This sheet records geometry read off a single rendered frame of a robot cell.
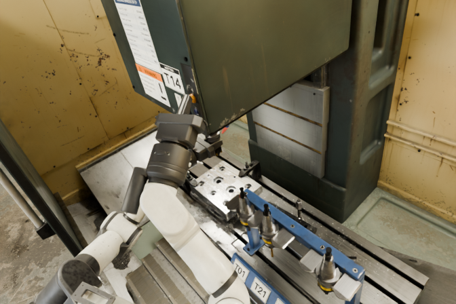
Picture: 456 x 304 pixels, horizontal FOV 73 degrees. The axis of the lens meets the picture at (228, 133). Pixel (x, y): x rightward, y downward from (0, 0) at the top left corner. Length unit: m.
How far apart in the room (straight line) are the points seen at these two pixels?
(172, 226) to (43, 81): 1.50
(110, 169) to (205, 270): 1.63
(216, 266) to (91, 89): 1.60
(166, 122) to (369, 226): 1.43
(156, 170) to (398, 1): 1.19
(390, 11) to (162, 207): 1.21
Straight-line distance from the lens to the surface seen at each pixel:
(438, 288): 1.55
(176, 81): 0.81
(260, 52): 0.85
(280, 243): 1.02
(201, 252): 0.65
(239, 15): 0.78
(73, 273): 0.99
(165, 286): 1.59
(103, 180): 2.18
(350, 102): 1.35
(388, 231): 1.90
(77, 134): 2.13
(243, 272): 1.30
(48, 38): 1.96
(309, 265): 0.98
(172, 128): 0.70
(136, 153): 2.25
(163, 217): 0.62
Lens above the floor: 2.06
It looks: 35 degrees down
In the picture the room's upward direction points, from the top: 11 degrees counter-clockwise
